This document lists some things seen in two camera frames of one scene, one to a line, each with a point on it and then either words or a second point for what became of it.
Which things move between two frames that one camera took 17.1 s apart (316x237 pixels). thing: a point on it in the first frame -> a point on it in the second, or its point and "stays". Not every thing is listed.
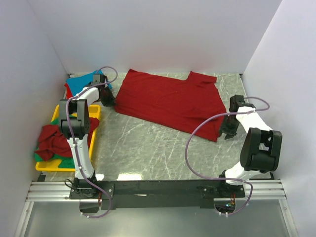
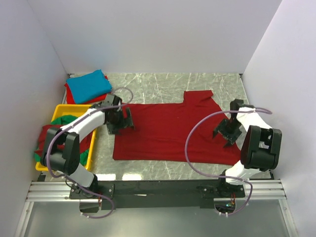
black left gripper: (111, 100) -> (113, 129)
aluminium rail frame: (256, 190) stays
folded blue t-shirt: (76, 84) stays
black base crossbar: (156, 193) stays
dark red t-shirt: (193, 105) -> (160, 131)
